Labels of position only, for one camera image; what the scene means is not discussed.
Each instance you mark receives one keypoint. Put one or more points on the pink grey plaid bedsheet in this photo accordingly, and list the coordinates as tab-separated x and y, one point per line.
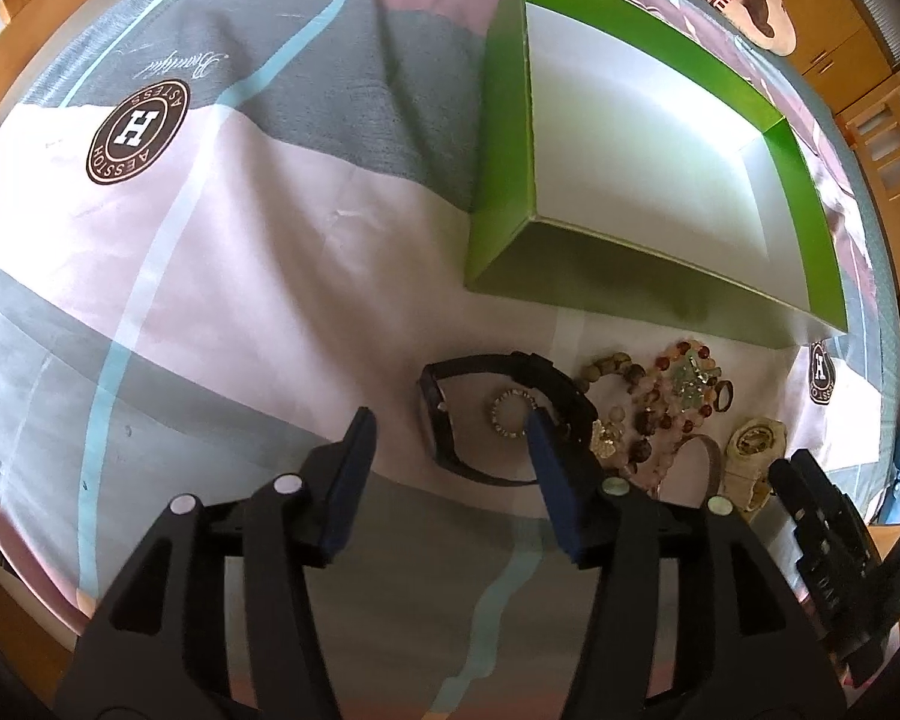
228	225

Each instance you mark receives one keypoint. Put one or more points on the wooden wardrobe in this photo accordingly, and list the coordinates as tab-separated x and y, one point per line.
840	54

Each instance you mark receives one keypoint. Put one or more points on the green cardboard box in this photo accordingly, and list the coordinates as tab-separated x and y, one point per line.
625	170

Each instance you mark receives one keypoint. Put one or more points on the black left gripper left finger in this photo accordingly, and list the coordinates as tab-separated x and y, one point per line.
156	646

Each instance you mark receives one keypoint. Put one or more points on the black wristwatch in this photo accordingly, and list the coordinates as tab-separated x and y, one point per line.
534	383

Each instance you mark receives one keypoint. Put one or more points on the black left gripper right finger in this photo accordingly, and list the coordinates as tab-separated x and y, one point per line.
744	646

